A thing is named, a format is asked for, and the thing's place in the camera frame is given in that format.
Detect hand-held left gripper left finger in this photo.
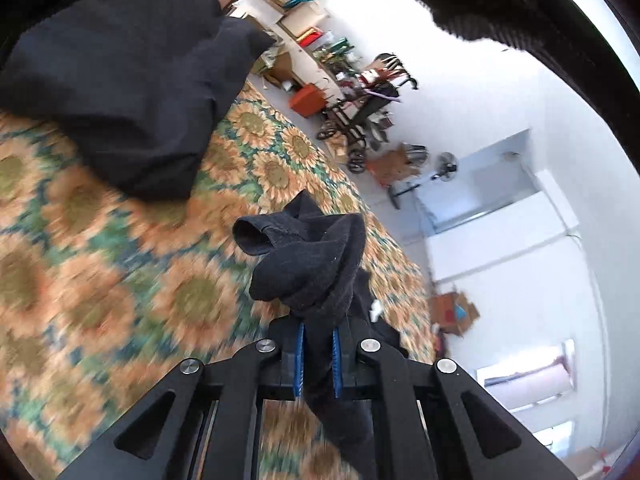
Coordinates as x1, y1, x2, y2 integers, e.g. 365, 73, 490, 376
55, 317, 307, 480

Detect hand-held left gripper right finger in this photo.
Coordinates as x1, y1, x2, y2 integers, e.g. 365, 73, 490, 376
331, 317, 576, 480

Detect black fleece garment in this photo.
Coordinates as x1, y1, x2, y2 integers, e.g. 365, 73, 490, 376
232, 190, 416, 480

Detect black thin garment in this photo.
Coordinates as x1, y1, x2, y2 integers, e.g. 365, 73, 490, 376
0, 0, 277, 202

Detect cardboard box with blue basin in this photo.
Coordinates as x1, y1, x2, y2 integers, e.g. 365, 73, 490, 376
429, 290, 481, 337

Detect stacked cardboard boxes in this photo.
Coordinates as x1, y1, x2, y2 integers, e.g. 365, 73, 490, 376
367, 144, 426, 186

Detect sunflower print blanket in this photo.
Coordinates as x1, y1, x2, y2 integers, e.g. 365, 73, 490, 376
0, 77, 441, 480

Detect black standing fan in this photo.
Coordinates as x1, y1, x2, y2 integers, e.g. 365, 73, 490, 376
390, 152, 460, 210

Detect black stroller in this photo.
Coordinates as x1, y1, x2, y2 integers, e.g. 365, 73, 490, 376
316, 52, 418, 175

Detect orange paper bag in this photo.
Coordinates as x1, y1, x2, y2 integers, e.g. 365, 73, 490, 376
290, 84, 326, 118

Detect open brown cardboard box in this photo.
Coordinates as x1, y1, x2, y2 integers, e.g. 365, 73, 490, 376
262, 52, 296, 86

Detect white low shelf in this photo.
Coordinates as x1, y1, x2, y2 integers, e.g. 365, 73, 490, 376
232, 0, 351, 96

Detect group of jars and bottles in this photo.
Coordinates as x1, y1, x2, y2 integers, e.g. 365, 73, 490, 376
310, 37, 357, 69

